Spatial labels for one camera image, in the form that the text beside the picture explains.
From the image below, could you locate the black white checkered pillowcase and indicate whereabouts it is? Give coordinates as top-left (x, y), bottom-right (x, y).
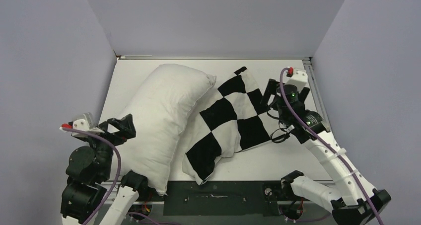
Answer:
top-left (180, 67), bottom-right (283, 185)

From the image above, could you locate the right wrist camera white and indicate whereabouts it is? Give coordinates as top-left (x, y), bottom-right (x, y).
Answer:
top-left (286, 67), bottom-right (308, 91)

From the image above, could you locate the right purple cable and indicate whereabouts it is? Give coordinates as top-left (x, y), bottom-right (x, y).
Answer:
top-left (280, 67), bottom-right (385, 225)

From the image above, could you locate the white pillow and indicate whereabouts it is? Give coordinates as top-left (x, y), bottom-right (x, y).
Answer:
top-left (116, 64), bottom-right (217, 196)

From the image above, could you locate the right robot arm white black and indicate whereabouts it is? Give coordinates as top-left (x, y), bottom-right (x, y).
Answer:
top-left (261, 79), bottom-right (391, 225)

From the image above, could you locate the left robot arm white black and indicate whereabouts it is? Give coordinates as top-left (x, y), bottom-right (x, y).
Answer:
top-left (60, 113), bottom-right (136, 225)

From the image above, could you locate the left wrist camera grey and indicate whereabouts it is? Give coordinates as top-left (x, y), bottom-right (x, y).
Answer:
top-left (60, 112), bottom-right (104, 135)

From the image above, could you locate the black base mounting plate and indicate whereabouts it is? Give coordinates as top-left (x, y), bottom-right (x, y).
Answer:
top-left (129, 181), bottom-right (304, 217)

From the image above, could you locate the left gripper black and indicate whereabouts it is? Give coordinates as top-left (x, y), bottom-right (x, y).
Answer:
top-left (83, 113), bottom-right (135, 179)

